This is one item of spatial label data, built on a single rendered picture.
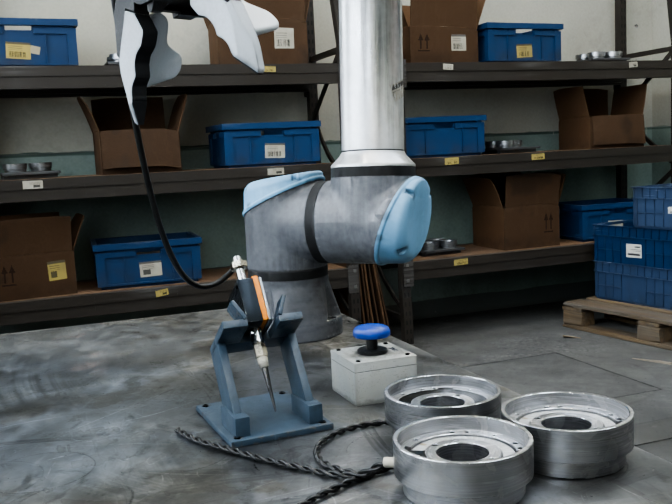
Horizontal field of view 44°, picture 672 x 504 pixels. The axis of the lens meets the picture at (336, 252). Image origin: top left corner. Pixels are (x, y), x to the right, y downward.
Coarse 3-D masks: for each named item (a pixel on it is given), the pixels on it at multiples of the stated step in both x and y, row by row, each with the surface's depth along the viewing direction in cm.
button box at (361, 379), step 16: (336, 352) 90; (352, 352) 89; (368, 352) 87; (384, 352) 88; (400, 352) 88; (336, 368) 90; (352, 368) 85; (368, 368) 85; (384, 368) 86; (400, 368) 86; (416, 368) 87; (336, 384) 90; (352, 384) 85; (368, 384) 85; (384, 384) 86; (352, 400) 86; (368, 400) 85; (384, 400) 86
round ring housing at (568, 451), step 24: (504, 408) 69; (528, 408) 73; (552, 408) 72; (576, 408) 72; (600, 408) 71; (624, 408) 68; (552, 432) 64; (576, 432) 63; (600, 432) 63; (624, 432) 64; (552, 456) 64; (576, 456) 63; (600, 456) 63; (624, 456) 66
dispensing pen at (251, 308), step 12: (240, 264) 84; (240, 276) 84; (240, 288) 81; (252, 288) 81; (240, 300) 81; (252, 300) 81; (252, 312) 80; (252, 324) 80; (252, 336) 81; (264, 348) 80; (264, 360) 80; (264, 372) 80
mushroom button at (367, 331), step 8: (360, 328) 88; (368, 328) 87; (376, 328) 87; (384, 328) 88; (360, 336) 87; (368, 336) 87; (376, 336) 87; (384, 336) 87; (368, 344) 88; (376, 344) 88
